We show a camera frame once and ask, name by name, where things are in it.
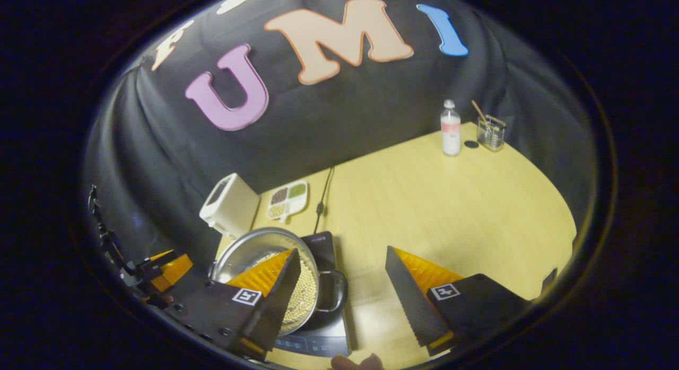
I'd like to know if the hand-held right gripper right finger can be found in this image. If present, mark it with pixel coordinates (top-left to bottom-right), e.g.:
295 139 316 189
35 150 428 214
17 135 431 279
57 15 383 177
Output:
385 246 531 357

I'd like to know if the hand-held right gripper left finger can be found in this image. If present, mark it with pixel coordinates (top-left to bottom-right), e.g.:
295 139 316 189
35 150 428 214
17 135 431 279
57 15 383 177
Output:
162 248 302 360

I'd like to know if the stainless steel pot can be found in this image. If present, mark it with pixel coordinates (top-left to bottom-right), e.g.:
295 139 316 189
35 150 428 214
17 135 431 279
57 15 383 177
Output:
208 227 349 337

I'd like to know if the black induction cooktop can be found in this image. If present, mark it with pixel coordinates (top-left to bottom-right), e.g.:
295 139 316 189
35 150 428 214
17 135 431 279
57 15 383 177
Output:
273 231 352 358

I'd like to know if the pile of soybeans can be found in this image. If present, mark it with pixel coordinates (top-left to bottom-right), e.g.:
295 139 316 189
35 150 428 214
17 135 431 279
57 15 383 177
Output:
255 252 319 324

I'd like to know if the white box-shaped appliance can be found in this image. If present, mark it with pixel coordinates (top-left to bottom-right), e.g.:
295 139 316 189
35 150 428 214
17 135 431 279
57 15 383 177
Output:
199 173 260 238

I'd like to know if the white divided bean dish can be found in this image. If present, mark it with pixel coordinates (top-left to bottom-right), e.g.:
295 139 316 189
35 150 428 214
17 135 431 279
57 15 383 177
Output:
267 180 308 223

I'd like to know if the clear bottle pink label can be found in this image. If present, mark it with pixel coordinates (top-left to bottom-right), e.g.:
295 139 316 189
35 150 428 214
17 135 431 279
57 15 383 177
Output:
440 99 462 157

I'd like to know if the black backdrop cloth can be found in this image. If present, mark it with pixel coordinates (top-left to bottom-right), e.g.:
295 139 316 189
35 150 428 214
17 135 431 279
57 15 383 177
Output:
85 0 597 286

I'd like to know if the wooden stick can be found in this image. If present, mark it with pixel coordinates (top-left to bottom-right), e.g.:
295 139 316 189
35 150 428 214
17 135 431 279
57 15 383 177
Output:
471 100 491 129

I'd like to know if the black power cable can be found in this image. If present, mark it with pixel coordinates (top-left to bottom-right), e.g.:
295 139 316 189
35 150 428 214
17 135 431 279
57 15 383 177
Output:
313 167 335 234

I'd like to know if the wire utensil holder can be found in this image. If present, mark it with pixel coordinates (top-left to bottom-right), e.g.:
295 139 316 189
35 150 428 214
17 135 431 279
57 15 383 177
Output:
477 115 507 152

